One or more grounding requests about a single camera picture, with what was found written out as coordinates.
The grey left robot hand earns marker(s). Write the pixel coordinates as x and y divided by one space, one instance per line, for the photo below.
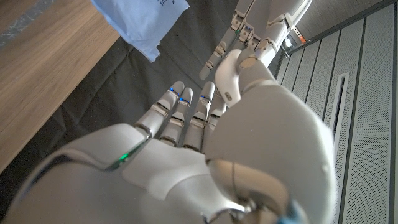
267 18

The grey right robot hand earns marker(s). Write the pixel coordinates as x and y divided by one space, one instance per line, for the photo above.
186 174

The blue almond food bag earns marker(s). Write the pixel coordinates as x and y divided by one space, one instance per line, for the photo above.
140 21

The black backdrop curtain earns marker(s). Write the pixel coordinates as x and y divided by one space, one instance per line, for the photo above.
109 93

